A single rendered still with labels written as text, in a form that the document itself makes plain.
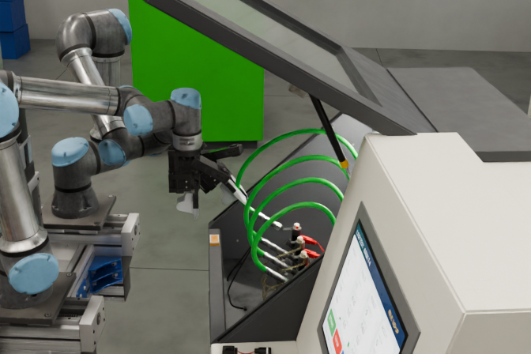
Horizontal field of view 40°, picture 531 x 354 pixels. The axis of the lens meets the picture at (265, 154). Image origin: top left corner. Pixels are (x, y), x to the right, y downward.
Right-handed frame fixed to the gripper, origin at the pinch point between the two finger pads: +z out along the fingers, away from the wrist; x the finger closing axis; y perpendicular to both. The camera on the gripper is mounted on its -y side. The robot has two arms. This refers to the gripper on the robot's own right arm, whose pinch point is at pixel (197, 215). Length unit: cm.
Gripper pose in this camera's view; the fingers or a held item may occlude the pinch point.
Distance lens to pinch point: 201.1
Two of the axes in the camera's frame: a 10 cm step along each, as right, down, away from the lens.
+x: 0.8, 3.9, -9.2
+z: -0.2, 9.2, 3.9
